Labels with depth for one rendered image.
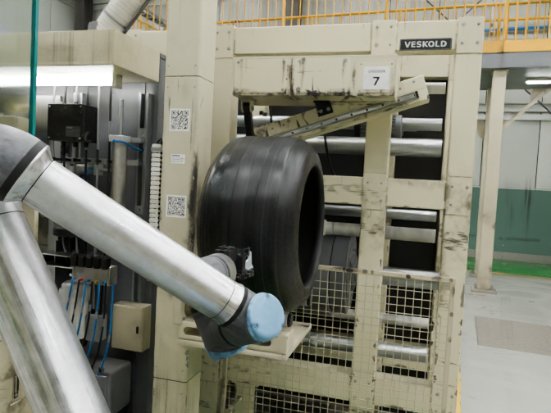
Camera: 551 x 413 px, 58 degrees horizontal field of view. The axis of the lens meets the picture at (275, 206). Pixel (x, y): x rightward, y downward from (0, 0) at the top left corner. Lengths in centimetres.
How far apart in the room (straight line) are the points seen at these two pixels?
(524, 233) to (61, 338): 1023
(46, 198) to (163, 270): 23
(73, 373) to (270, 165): 79
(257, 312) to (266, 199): 51
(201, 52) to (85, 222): 98
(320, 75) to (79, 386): 132
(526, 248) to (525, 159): 174
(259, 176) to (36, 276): 70
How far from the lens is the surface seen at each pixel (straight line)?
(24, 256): 97
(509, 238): 1080
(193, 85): 172
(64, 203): 88
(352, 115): 195
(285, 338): 154
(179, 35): 178
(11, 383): 169
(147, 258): 90
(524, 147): 1088
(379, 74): 183
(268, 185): 141
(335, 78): 184
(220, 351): 109
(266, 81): 190
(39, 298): 95
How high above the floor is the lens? 132
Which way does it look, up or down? 3 degrees down
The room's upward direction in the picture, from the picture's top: 3 degrees clockwise
